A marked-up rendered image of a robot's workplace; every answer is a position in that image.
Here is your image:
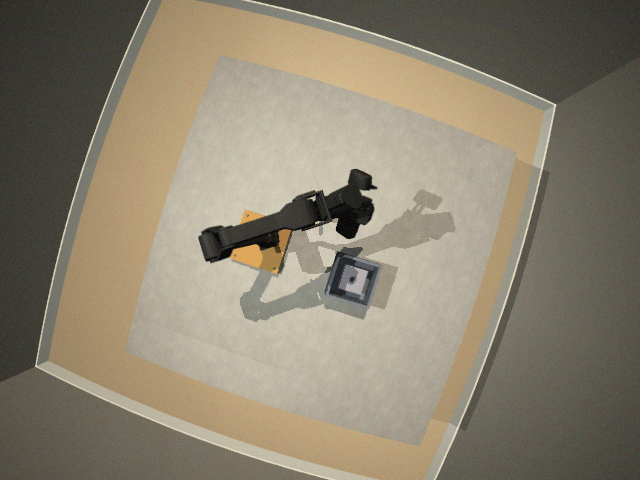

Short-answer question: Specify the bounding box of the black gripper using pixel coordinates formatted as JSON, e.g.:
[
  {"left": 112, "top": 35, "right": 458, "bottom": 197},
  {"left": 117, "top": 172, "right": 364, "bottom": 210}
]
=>
[{"left": 336, "top": 169, "right": 377, "bottom": 239}]

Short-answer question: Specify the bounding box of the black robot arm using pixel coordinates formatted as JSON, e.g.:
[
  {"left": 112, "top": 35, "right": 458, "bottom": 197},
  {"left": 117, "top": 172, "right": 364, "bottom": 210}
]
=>
[{"left": 198, "top": 184, "right": 375, "bottom": 263}]

